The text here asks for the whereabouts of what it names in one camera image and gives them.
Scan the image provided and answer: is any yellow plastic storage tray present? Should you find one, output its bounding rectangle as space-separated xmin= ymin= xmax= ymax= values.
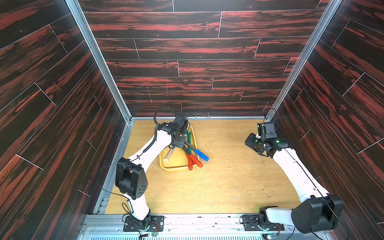
xmin=159 ymin=123 xmax=201 ymax=172

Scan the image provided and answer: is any steel hoe blue grip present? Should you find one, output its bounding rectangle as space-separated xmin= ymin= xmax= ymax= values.
xmin=185 ymin=142 xmax=209 ymax=162

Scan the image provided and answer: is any wooden handle hoe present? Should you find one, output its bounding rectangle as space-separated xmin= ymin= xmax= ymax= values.
xmin=163 ymin=148 xmax=176 ymax=163

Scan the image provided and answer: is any black hoe red grip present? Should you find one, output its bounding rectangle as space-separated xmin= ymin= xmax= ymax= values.
xmin=182 ymin=147 xmax=203 ymax=168

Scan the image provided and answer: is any green hoe red grip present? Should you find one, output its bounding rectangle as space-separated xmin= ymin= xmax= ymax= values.
xmin=186 ymin=131 xmax=194 ymax=171

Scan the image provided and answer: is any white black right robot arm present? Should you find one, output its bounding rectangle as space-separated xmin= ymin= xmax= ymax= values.
xmin=244 ymin=123 xmax=344 ymax=234

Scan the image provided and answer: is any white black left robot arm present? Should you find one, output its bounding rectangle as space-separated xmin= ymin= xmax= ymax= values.
xmin=115 ymin=115 xmax=189 ymax=231

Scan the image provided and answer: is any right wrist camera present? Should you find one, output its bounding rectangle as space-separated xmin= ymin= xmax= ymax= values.
xmin=258 ymin=122 xmax=278 ymax=142

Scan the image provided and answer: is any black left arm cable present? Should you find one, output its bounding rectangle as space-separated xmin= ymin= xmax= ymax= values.
xmin=95 ymin=107 xmax=178 ymax=217

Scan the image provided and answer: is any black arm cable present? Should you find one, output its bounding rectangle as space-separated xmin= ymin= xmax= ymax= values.
xmin=95 ymin=107 xmax=178 ymax=217
xmin=263 ymin=107 xmax=350 ymax=240

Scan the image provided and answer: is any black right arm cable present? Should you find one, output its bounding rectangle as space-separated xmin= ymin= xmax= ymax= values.
xmin=263 ymin=107 xmax=350 ymax=240

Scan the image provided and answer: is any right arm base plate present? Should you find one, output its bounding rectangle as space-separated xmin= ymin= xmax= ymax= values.
xmin=240 ymin=214 xmax=285 ymax=232

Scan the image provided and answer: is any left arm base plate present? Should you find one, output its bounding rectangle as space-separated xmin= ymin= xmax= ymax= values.
xmin=123 ymin=215 xmax=165 ymax=233

